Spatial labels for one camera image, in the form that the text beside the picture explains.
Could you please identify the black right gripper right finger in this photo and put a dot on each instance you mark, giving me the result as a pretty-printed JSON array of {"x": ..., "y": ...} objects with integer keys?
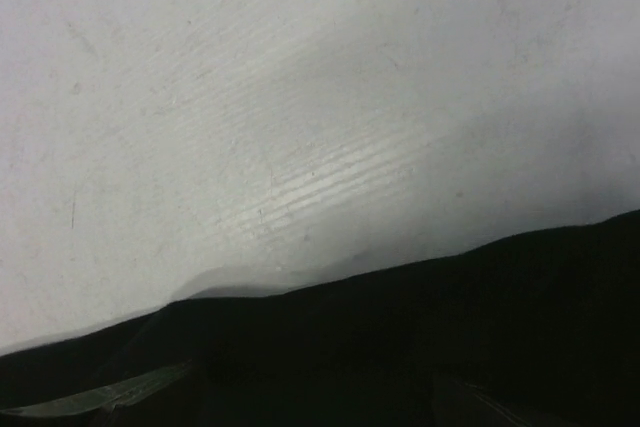
[{"x": 458, "y": 403}]

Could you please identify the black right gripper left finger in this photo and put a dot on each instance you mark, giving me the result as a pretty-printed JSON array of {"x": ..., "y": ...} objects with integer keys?
[{"x": 56, "y": 393}]

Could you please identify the black t shirt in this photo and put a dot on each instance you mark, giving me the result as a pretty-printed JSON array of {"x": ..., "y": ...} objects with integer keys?
[{"x": 549, "y": 318}]

